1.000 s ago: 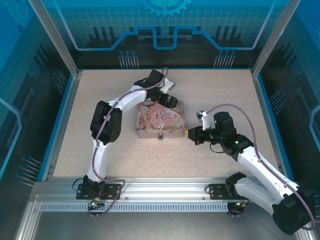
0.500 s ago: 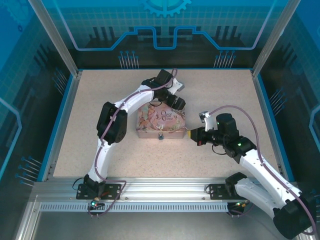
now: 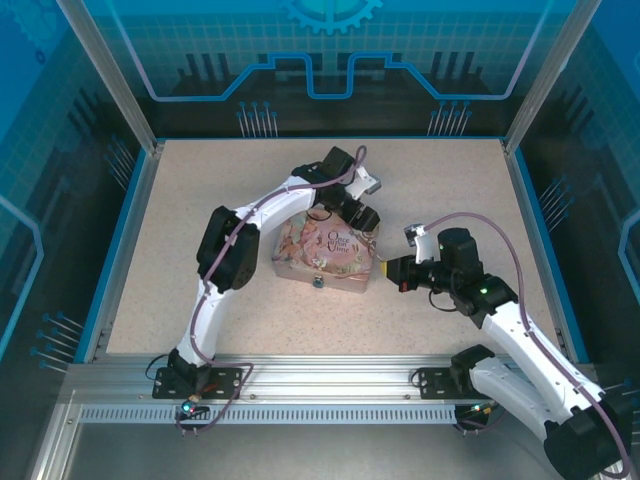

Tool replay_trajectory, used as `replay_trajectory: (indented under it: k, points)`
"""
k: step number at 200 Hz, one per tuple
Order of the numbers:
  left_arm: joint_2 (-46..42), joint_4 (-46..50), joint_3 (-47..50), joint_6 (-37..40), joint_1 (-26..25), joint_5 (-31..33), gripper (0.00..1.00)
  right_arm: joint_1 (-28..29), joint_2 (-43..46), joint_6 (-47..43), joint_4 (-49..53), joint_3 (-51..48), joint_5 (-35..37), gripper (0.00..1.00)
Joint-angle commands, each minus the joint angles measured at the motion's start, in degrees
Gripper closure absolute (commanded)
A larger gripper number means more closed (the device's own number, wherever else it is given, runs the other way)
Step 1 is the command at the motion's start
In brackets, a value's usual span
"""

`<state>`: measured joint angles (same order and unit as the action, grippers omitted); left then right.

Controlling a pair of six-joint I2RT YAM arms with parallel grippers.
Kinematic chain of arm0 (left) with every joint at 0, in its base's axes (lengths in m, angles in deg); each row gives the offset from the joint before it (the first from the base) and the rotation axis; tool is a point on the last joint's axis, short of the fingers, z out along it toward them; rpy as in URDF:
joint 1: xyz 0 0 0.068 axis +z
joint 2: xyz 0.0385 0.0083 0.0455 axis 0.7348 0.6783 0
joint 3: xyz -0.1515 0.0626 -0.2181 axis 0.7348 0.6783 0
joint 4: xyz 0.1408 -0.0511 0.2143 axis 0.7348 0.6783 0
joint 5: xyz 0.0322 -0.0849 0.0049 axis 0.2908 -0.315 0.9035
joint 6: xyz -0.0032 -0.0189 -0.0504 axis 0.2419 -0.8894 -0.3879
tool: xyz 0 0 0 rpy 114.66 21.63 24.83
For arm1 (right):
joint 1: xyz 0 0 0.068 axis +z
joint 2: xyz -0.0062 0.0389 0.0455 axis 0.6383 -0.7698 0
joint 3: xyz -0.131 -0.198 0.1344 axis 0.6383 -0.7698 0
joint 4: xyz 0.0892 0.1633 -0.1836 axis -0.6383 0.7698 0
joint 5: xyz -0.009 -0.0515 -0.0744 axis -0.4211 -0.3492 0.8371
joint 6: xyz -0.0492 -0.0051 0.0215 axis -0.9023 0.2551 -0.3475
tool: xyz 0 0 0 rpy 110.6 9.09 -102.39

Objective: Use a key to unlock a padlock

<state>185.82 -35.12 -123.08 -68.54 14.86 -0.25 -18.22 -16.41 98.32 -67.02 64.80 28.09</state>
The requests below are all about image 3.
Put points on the floral tin box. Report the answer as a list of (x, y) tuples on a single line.
[(325, 250)]

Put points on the small blue padlock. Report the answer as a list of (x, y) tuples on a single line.
[(318, 283)]

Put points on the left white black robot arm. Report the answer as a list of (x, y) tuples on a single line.
[(210, 310)]

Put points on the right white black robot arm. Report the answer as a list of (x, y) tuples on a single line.
[(515, 340)]

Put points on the small connector board with LED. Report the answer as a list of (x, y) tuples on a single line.
[(189, 408), (480, 409)]

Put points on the blue table side trim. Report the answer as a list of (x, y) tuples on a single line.
[(116, 250)]

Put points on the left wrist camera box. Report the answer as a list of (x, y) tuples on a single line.
[(365, 181)]

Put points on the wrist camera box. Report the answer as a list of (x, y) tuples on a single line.
[(424, 247), (365, 181)]

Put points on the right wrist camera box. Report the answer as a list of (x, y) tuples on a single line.
[(424, 247)]

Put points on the aluminium mounting rail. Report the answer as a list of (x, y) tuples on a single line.
[(325, 375)]

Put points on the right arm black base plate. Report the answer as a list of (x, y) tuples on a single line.
[(432, 382)]

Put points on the aluminium frame post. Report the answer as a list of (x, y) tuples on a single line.
[(125, 100), (540, 85)]

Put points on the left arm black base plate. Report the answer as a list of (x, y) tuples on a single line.
[(225, 380)]

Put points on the grey metal base plate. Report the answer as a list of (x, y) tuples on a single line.
[(300, 450)]

